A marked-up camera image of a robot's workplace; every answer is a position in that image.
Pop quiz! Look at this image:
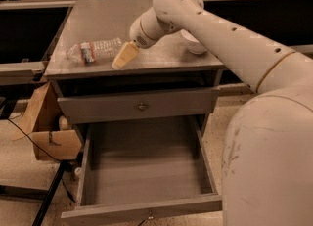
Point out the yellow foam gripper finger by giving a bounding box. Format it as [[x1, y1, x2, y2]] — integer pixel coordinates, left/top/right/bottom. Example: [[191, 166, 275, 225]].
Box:
[[112, 41, 139, 69]]

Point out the grey top drawer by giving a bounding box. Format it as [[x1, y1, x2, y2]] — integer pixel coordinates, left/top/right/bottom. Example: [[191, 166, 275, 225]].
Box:
[[58, 87, 219, 124]]

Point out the wooden block structure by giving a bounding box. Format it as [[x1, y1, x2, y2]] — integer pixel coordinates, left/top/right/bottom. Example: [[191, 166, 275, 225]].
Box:
[[12, 83, 82, 160]]

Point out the black metal leg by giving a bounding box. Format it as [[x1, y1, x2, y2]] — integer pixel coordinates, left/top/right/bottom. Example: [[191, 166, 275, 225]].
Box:
[[32, 161, 67, 226]]

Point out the black cable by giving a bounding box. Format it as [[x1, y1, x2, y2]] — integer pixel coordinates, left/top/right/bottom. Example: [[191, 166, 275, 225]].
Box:
[[7, 117, 76, 204]]

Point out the clear plastic water bottle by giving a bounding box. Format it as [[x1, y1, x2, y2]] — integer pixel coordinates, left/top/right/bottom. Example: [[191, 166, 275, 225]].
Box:
[[67, 38, 122, 65]]

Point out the grey open middle drawer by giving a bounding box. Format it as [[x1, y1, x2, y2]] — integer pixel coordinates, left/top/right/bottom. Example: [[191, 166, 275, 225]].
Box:
[[62, 116, 222, 226]]

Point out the left metal rail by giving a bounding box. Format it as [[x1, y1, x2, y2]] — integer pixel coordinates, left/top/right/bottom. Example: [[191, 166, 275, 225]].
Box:
[[0, 62, 45, 86]]

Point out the grey drawer cabinet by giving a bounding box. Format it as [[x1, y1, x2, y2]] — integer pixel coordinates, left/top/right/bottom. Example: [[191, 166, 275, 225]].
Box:
[[45, 0, 225, 132]]

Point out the white ceramic bowl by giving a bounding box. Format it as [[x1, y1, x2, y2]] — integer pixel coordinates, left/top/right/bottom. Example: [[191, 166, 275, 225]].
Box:
[[180, 30, 207, 55]]

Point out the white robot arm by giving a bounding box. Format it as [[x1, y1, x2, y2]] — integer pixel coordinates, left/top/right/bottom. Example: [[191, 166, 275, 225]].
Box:
[[112, 0, 313, 226]]

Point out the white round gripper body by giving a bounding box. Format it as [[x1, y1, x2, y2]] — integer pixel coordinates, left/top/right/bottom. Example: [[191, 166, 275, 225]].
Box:
[[129, 18, 157, 49]]

